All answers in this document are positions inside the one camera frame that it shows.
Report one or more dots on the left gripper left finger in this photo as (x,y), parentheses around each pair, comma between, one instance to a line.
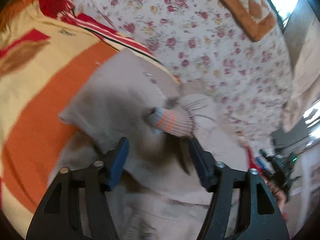
(58,214)

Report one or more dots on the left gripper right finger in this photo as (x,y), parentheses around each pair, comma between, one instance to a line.
(259,216)

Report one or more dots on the grey beige jacket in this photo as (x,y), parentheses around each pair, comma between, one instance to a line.
(159,196)

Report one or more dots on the person right hand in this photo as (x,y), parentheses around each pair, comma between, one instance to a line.
(279,195)

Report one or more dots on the beige curtain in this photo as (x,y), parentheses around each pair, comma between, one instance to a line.
(302,38)

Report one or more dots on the orange red fleece blanket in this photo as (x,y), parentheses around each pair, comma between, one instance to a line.
(44,62)

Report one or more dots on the floral quilt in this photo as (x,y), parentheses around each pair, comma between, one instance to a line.
(200,39)

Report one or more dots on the orange checkered pillow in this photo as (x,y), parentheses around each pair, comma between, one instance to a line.
(256,17)

